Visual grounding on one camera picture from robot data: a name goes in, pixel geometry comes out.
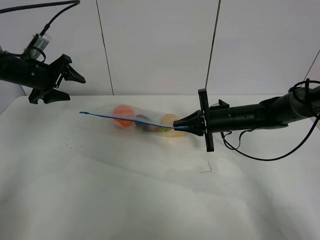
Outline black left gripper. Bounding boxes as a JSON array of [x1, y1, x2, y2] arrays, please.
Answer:
[[0, 53, 86, 105]]

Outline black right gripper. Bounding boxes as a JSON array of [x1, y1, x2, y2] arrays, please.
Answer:
[[173, 88, 257, 152]]

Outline clear zip bag blue seal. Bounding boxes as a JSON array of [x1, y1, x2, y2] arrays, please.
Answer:
[[76, 103, 202, 148]]

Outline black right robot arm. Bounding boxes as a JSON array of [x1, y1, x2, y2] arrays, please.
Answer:
[[173, 86, 320, 152]]

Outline yellow citrus fruit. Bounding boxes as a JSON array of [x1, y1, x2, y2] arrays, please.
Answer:
[[160, 113, 185, 137]]

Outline purple eggplant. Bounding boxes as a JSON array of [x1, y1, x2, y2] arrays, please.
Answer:
[[135, 114, 159, 133]]

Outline orange fruit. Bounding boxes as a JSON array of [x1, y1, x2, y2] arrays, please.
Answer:
[[112, 104, 135, 128]]

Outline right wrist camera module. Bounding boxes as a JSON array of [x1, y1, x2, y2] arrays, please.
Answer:
[[209, 99, 230, 110]]

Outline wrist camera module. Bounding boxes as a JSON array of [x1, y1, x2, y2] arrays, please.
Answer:
[[209, 99, 230, 110], [23, 33, 52, 63]]

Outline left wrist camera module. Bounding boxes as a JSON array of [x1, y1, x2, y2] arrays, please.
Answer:
[[23, 33, 52, 63]]

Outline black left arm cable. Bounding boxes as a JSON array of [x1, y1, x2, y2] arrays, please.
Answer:
[[0, 0, 81, 36]]

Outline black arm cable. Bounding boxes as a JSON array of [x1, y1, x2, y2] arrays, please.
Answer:
[[0, 0, 81, 36], [221, 78, 320, 161]]

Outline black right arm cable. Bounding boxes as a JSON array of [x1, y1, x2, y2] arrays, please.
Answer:
[[221, 78, 320, 161]]

